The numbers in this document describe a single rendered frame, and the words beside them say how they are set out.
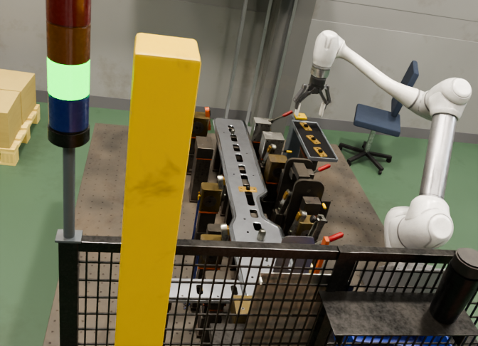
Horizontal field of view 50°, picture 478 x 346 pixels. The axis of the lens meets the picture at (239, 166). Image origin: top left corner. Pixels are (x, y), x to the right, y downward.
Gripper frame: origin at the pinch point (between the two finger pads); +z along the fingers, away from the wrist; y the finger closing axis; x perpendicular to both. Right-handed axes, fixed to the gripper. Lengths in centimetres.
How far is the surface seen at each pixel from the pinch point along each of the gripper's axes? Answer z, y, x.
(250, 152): 23.5, 26.0, -1.6
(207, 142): 20, 48, -7
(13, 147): 110, 147, -153
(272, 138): 12.4, 18.0, 3.2
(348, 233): 53, -23, 31
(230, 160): 23.4, 38.8, 5.5
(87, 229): 53, 106, 15
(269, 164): 17.0, 24.7, 19.3
